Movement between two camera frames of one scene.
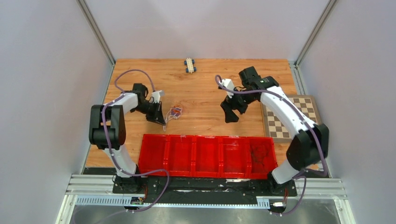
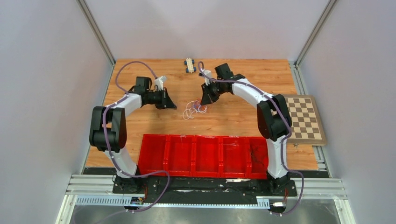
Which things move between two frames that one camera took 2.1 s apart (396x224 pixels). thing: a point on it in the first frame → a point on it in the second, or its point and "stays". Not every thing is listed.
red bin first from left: (153, 154) stays
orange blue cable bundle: (176, 111) → (198, 107)
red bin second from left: (179, 155) stays
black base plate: (279, 187) stays
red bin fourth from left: (235, 157) stays
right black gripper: (229, 104) → (208, 97)
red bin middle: (206, 156) stays
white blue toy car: (189, 62) stays
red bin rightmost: (261, 159) stays
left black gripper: (158, 116) → (166, 102)
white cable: (169, 115) → (187, 113)
